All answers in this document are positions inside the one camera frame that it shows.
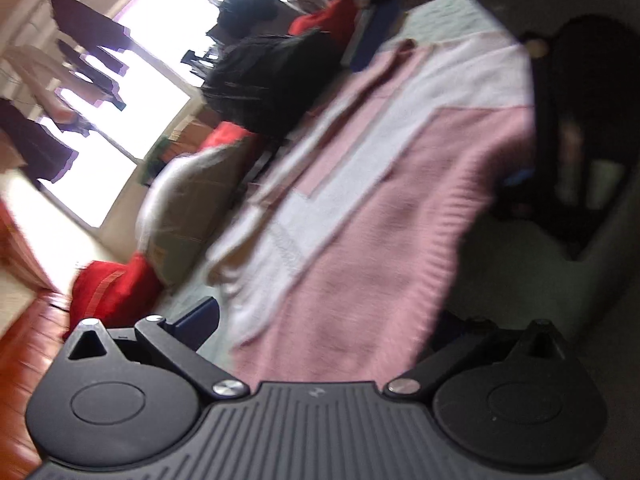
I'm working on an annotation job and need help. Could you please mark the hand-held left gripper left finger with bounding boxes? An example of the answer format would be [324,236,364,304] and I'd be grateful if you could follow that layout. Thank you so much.
[66,296,249,402]

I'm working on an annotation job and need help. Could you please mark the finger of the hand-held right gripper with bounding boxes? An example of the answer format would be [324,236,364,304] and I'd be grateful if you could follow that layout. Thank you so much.
[345,0,476,72]

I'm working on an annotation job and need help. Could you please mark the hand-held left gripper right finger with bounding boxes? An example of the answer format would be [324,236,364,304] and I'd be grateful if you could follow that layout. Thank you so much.
[385,317,568,402]

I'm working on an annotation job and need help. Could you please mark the pink and white sweater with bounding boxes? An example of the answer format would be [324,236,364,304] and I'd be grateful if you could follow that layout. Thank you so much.
[205,30,537,392]

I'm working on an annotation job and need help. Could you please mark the red cloth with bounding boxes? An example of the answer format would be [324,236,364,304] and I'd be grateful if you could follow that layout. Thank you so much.
[197,0,362,155]

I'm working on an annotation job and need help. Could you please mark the green checked bed blanket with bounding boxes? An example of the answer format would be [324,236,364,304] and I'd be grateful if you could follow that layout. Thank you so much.
[165,0,517,361]

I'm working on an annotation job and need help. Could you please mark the red folded quilt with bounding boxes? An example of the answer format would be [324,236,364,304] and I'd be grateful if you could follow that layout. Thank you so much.
[62,255,164,342]

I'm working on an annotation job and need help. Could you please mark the black backpack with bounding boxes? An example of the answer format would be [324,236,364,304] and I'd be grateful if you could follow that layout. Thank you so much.
[199,30,347,142]

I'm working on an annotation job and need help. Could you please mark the grey green checked pillow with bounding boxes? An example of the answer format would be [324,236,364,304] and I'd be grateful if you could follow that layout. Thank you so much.
[137,135,267,287]

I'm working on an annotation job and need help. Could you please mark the black garment on rack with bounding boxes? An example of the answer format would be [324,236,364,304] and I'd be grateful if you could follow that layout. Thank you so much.
[214,0,282,37]

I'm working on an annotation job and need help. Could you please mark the green stool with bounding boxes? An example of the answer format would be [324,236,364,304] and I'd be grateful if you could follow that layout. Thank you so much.
[142,137,172,187]

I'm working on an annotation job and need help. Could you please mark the wooden bed headboard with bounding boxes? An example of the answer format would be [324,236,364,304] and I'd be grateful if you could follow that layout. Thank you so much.
[0,200,77,480]

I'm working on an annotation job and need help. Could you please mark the wooden cabinet with green tray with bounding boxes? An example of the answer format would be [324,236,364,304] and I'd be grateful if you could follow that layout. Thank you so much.
[170,110,217,157]

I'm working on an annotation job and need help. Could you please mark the window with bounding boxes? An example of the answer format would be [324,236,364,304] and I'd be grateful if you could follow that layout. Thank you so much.
[30,0,222,229]

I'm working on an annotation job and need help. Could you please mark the dark hanging garment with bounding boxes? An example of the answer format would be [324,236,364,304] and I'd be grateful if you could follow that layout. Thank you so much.
[0,100,82,184]
[47,0,132,54]
[55,40,127,112]

